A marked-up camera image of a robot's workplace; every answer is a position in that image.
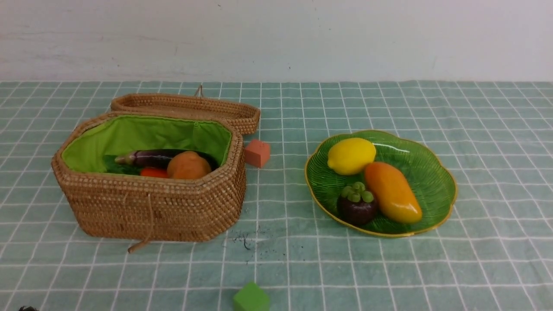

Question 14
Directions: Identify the yellow lemon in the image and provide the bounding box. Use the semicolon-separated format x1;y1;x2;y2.
327;137;377;176

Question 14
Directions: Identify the woven wicker basket lid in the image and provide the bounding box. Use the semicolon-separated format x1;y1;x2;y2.
110;86;261;135

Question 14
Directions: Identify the orange yellow mango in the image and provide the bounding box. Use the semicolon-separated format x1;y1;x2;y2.
365;162;423;224

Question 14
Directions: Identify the brown potato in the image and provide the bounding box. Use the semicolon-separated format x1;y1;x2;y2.
167;150;213;180

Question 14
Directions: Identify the green foam cube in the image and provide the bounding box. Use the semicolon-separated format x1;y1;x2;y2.
233;282;270;311

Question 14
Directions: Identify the woven wicker basket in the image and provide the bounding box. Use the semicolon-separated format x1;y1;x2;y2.
51;111;246;252

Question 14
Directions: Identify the purple eggplant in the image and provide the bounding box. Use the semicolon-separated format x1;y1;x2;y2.
114;149;219;171

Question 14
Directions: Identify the dark purple mangosteen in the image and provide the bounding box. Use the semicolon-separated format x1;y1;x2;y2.
337;181;380;226

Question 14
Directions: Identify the orange carrot with leaves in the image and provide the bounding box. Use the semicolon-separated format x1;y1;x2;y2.
103;154;168;178

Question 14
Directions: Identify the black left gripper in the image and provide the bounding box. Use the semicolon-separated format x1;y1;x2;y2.
18;306;39;311

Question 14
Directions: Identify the green leaf-shaped glass plate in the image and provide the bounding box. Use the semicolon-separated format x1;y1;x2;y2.
304;130;458;238

